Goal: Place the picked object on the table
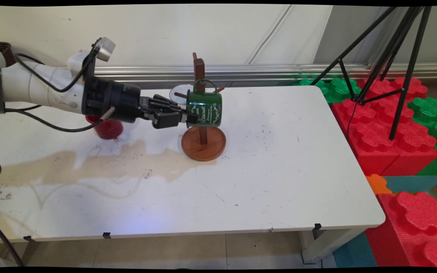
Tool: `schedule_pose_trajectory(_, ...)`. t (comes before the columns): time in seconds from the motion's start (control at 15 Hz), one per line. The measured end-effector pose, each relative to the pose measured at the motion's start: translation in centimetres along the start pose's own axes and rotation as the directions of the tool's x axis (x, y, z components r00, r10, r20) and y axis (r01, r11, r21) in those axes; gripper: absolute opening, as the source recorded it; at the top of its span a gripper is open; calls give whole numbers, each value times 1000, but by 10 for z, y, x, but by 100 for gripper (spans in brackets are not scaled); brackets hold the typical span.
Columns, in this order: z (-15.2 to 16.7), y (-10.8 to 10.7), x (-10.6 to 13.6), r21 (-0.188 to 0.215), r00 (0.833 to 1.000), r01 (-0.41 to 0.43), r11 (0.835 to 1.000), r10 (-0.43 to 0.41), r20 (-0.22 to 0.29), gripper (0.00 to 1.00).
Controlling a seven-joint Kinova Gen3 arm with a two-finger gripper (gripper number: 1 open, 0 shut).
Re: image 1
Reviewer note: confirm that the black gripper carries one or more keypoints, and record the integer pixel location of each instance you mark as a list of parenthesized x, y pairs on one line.
[(116, 100)]

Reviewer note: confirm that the green enamel mug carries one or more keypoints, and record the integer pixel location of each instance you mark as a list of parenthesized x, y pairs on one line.
[(207, 108)]

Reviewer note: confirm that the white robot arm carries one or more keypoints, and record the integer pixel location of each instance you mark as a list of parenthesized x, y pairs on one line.
[(32, 83)]

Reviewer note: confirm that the white enamel mug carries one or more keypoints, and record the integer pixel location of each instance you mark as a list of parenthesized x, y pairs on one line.
[(176, 94)]

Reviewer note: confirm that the brown wooden mug tree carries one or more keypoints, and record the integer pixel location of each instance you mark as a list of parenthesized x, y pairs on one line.
[(203, 146)]

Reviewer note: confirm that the red enamel mug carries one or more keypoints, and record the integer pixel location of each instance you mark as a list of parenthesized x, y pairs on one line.
[(108, 129)]

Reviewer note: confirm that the black table edge clip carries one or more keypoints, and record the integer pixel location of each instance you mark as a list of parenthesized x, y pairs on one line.
[(317, 226), (29, 239), (106, 235)]

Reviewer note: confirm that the brown wicker basket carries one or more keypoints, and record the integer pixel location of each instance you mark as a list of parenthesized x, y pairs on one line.
[(8, 51)]

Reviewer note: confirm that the green studded foam block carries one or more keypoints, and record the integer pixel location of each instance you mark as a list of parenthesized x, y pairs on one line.
[(340, 89), (431, 110)]

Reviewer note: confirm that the white table leg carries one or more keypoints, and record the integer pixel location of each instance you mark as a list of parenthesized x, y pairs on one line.
[(328, 242)]

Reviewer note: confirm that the large red studded foam block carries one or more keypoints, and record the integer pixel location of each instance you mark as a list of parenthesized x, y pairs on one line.
[(374, 151)]

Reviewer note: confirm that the orange foam piece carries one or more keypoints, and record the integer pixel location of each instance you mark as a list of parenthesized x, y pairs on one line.
[(377, 184)]

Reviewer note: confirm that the teal foam block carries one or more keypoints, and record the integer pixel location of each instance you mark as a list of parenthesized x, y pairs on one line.
[(412, 184), (355, 252)]

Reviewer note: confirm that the black tripod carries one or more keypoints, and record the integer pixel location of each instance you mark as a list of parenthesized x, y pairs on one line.
[(404, 90)]

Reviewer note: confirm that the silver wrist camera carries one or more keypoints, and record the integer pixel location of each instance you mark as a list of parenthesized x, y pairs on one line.
[(106, 49)]

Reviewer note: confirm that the aluminium wall rail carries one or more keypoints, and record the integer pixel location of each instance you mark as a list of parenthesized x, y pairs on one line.
[(260, 72)]

